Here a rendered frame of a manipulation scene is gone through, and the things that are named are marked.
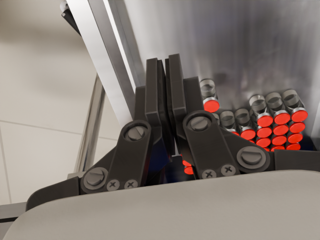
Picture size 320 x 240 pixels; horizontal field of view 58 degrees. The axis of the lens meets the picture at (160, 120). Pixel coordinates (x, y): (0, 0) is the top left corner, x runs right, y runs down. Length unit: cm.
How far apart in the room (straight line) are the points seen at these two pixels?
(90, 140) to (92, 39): 54
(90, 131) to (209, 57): 58
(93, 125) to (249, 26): 65
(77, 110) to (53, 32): 48
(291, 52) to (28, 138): 173
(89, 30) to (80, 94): 125
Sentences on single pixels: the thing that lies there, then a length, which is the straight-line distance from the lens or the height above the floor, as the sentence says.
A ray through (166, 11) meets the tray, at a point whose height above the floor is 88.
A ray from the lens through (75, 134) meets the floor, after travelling 184.
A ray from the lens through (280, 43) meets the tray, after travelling 40.
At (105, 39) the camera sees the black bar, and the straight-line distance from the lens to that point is 35.
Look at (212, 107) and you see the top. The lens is 38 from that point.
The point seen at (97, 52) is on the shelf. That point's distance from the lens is 38.
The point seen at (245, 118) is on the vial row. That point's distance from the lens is 44.
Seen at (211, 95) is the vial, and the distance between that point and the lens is 38.
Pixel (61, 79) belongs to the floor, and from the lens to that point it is 157.
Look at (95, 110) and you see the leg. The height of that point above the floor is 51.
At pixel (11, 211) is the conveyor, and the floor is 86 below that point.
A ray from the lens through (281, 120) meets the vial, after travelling 42.
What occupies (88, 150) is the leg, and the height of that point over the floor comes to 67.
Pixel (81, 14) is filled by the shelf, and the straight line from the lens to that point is 36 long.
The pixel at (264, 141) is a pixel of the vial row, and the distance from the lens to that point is 45.
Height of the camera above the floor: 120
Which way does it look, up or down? 45 degrees down
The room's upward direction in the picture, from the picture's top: 178 degrees clockwise
